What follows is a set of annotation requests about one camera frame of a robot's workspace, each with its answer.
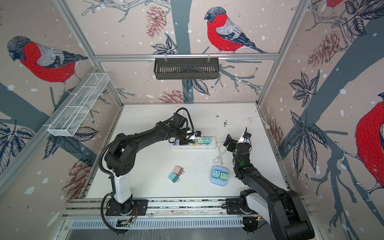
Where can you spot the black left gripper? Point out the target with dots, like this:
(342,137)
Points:
(183,142)

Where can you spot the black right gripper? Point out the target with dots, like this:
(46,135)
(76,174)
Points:
(229,141)

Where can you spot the white long power strip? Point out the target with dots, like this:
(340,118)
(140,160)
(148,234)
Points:
(193,145)

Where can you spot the light green plug adapter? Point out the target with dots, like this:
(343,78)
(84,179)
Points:
(223,177)

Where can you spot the blue rounded power strip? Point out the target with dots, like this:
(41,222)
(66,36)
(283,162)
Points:
(218,182)

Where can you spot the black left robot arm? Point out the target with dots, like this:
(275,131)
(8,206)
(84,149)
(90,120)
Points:
(117,158)

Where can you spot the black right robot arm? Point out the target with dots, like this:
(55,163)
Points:
(283,210)

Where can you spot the pink plug adapter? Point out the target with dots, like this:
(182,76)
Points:
(178,170)

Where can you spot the teal green front adapter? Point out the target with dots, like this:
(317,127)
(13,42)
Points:
(174,177)

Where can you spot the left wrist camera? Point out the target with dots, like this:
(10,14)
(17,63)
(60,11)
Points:
(196,133)

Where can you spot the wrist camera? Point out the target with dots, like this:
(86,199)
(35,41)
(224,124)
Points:
(196,133)
(245,138)

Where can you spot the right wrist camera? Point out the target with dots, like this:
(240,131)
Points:
(245,138)

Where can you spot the black hanging wire basket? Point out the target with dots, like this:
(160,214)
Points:
(187,69)

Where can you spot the white mesh wall shelf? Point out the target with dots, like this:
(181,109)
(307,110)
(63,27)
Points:
(81,102)

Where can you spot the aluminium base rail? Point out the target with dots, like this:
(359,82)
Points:
(162,213)

